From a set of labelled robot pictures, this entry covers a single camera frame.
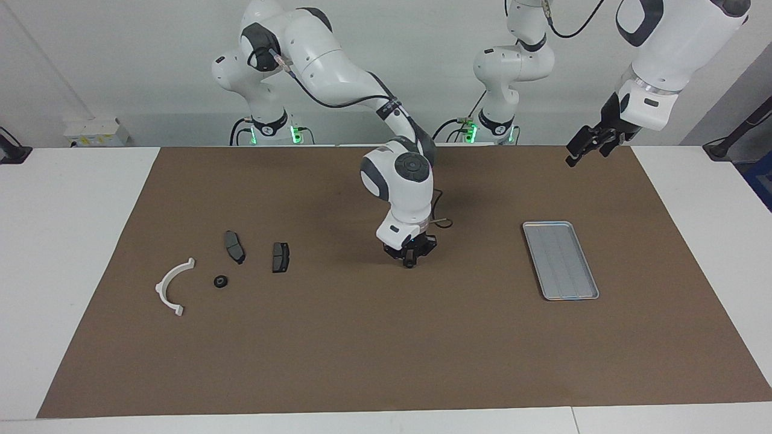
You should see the silver metal tray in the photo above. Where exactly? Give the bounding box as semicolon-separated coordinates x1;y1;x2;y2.
522;221;600;301

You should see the brown table mat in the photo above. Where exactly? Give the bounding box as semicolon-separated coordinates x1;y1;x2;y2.
36;145;772;419

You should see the blue box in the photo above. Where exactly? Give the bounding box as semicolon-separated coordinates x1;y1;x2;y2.
743;158;772;212

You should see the grey curved brake pad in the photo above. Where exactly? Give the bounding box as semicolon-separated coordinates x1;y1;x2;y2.
223;230;246;265

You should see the black table clamp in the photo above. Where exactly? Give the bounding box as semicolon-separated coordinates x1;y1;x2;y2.
0;127;33;165

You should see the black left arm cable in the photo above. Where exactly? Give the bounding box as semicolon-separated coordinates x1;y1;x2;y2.
543;0;606;39

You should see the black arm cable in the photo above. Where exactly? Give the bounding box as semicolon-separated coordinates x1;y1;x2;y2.
247;45;454;230
543;0;606;39

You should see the black base cable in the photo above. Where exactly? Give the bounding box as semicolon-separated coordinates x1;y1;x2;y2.
229;117;315;146
430;90;488;144

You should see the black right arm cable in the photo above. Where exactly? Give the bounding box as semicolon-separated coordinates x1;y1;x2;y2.
247;45;454;230

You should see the white curved plastic bracket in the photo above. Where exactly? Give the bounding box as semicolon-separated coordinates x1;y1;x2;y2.
155;257;197;317

